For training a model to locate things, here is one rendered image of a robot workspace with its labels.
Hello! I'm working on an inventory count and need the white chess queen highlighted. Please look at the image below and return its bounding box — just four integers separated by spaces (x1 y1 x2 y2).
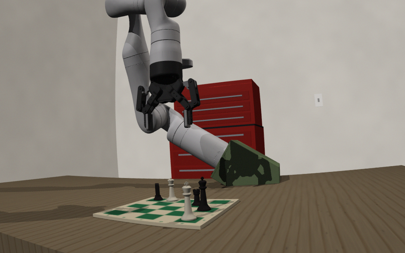
167 178 178 202

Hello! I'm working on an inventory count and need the green and white chessboard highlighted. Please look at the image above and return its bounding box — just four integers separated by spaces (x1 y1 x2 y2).
93 197 239 230

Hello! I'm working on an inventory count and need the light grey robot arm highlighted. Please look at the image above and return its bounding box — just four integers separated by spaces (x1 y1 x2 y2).
105 0 228 168

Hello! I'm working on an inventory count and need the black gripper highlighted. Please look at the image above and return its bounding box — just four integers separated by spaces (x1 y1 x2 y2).
136 61 201 131

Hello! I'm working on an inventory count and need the white king chess piece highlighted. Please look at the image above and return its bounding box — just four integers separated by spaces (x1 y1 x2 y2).
181 182 197 221

